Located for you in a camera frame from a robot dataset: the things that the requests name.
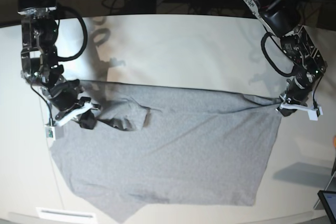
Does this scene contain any white label strip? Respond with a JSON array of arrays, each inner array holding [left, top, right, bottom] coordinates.
[[36, 207, 97, 223]]

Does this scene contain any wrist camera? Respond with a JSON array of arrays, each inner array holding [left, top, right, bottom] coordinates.
[[45, 124, 64, 141], [308, 106, 323, 121]]

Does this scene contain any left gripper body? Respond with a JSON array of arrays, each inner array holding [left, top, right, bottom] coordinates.
[[276, 77, 320, 113]]

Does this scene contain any grey T-shirt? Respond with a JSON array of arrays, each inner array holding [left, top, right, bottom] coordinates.
[[50, 81, 281, 223]]

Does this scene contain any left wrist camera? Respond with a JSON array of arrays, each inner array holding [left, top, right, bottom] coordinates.
[[308, 106, 323, 121]]

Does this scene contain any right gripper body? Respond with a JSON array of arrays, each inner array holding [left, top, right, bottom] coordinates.
[[48, 79, 101, 127]]

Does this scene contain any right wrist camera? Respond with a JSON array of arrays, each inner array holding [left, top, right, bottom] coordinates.
[[45, 124, 64, 141]]

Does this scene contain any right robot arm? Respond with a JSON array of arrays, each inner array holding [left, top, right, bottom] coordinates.
[[18, 0, 100, 130]]

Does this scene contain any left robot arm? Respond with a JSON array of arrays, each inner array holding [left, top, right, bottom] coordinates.
[[73, 0, 327, 120]]

